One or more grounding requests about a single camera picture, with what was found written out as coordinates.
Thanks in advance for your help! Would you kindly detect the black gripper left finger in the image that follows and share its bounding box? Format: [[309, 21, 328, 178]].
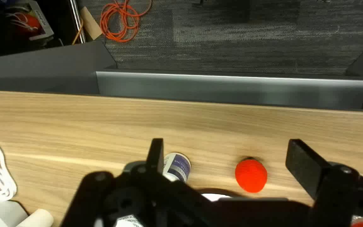
[[145, 138, 166, 176]]

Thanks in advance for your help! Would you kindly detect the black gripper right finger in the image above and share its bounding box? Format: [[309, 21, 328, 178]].
[[285, 138, 333, 201]]

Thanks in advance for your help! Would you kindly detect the red tomato ball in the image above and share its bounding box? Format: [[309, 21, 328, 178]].
[[234, 157, 270, 195]]

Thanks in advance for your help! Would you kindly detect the white pill bottle blue label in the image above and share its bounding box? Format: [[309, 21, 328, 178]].
[[162, 152, 193, 183]]

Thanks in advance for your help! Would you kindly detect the white paper cup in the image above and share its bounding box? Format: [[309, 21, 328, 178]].
[[16, 207, 55, 227]]

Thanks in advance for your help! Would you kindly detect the cardboard tube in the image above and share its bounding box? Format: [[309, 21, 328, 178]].
[[79, 6, 104, 42]]

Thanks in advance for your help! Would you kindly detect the grey open box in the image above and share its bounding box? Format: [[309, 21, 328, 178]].
[[4, 0, 55, 42]]

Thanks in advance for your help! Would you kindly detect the grey metal table rail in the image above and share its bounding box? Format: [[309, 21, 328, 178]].
[[96, 70, 363, 112]]

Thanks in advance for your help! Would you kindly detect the orange cable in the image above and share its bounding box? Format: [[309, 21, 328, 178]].
[[98, 0, 154, 45]]

